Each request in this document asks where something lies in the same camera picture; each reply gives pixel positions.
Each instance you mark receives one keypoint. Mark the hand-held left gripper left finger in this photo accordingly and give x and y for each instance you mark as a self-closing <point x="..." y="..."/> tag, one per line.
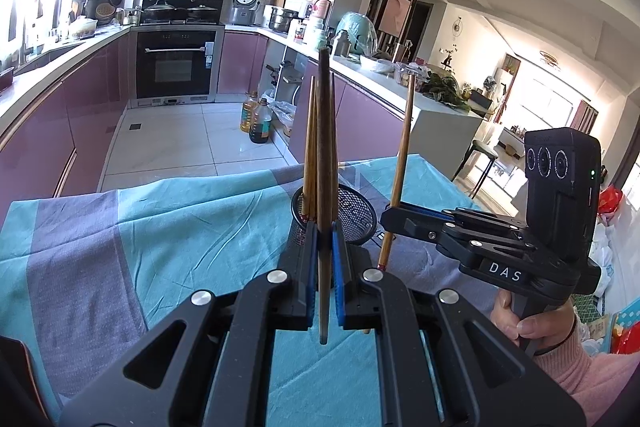
<point x="312" y="267"/>

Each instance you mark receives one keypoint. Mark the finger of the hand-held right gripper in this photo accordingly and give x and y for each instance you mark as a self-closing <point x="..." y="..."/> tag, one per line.
<point x="425" y="232"/>
<point x="432" y="212"/>

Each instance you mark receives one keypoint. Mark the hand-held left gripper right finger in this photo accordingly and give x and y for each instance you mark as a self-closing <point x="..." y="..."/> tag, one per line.
<point x="339" y="272"/>

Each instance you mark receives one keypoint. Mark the black mesh chopstick holder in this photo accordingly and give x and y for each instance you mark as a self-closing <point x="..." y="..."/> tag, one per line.
<point x="355" y="212"/>

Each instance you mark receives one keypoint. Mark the light wooden chopstick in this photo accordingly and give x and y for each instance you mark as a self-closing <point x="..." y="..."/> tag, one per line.
<point x="402" y="147"/>

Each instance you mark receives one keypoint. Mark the bunch of brown wooden chopsticks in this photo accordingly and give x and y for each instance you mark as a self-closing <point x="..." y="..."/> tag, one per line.
<point x="310" y="157"/>

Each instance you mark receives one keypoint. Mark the dark wooden chopstick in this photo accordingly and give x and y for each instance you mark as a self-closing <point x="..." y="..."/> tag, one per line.
<point x="324" y="132"/>

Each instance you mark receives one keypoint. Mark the pink-sleeved right forearm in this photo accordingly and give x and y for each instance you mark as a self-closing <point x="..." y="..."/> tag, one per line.
<point x="600" y="377"/>

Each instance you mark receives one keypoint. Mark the person's right hand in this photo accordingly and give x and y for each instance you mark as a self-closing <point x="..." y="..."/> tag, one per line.
<point x="545" y="324"/>

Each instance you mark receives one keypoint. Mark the red plastic bag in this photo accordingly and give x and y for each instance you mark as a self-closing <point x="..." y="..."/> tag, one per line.
<point x="611" y="201"/>

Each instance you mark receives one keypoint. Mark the dark stool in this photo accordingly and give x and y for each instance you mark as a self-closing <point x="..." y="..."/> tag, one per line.
<point x="482" y="152"/>

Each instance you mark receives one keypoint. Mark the white plastic bag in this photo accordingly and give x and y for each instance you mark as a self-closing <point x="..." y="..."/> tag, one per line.
<point x="607" y="252"/>

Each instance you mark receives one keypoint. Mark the green leafy vegetables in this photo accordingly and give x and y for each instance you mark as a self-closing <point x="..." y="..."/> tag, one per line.
<point x="445" y="89"/>

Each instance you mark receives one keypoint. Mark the ceiling lamp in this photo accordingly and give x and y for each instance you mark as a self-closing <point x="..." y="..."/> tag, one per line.
<point x="550" y="58"/>

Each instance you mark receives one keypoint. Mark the teal and grey tablecloth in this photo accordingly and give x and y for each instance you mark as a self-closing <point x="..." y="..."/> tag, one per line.
<point x="175" y="232"/>

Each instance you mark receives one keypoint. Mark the dark sauce bottle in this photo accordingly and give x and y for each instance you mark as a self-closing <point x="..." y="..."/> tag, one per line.
<point x="260" y="124"/>

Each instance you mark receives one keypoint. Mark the clear plastic bag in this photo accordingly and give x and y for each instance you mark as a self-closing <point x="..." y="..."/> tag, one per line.
<point x="284" y="117"/>

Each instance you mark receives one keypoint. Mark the colourful printed box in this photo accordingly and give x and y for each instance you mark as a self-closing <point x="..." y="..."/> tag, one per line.
<point x="625" y="327"/>

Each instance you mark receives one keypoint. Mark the white bowl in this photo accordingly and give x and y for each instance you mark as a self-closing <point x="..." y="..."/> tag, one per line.
<point x="377" y="66"/>

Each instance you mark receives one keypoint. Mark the yellow cooking oil bottle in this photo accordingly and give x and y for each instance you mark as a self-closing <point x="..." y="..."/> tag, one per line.
<point x="248" y="114"/>

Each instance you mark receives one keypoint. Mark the steel vacuum flask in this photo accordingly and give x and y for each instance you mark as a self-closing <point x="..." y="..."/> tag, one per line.
<point x="341" y="44"/>

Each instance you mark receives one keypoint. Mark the pale green plastic bag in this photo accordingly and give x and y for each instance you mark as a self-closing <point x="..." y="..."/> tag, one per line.
<point x="357" y="32"/>

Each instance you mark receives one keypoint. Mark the pink base cabinets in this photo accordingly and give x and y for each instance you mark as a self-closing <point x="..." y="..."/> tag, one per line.
<point x="240" y="62"/>
<point x="60" y="122"/>

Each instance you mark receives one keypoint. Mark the pink thermos jug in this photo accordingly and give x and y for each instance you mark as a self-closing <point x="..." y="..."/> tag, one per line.
<point x="322" y="9"/>

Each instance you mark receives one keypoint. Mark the black built-in oven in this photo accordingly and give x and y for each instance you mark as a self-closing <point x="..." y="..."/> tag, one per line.
<point x="175" y="67"/>

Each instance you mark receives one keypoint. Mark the steel stock pot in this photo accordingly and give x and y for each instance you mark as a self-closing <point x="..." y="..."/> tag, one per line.
<point x="283" y="19"/>

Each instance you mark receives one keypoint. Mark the silver rice cooker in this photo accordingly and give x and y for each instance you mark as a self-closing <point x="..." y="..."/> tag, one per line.
<point x="242" y="4"/>

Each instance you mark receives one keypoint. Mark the black lidded wok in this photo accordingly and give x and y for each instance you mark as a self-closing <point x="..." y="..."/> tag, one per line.
<point x="162" y="11"/>
<point x="202" y="12"/>

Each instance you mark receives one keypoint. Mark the steel kettle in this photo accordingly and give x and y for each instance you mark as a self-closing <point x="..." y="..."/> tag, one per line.
<point x="129" y="17"/>

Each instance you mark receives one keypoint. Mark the dark brown board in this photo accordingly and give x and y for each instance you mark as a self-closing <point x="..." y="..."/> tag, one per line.
<point x="20" y="372"/>

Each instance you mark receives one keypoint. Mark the white casserole pot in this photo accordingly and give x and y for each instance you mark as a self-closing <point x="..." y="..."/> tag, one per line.
<point x="84" y="29"/>

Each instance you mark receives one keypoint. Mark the wall clock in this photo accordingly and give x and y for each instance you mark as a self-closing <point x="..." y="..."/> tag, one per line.
<point x="458" y="27"/>

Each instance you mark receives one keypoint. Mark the pink wall picture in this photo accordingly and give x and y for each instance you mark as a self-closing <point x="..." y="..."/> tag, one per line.
<point x="394" y="13"/>

